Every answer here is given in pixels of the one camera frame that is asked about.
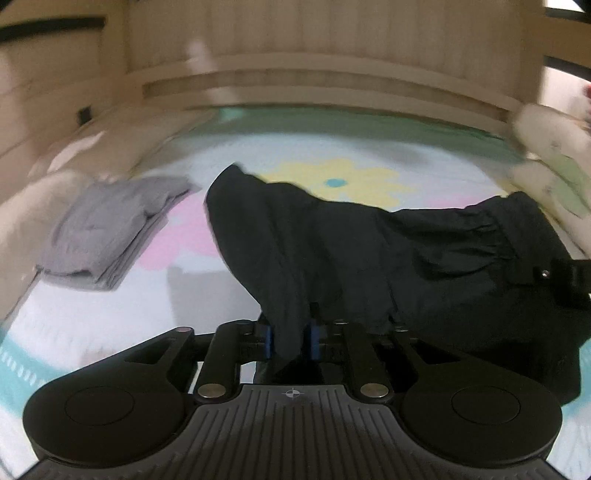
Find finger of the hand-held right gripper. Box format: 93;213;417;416
509;257;591;309

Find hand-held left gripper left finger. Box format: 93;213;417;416
122;320;274;401

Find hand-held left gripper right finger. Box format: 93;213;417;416
304;320;459;401

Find black pants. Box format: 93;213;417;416
204;163;591;408

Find cream printed pillow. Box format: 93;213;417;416
507;102;591;260

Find grey folded clothing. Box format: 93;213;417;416
36;176;200;292

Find floral printed blanket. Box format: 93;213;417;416
0;107;573;462

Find cream bedding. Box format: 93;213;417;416
0;108;206;319

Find beige wooden headboard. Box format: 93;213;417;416
0;0;591;139

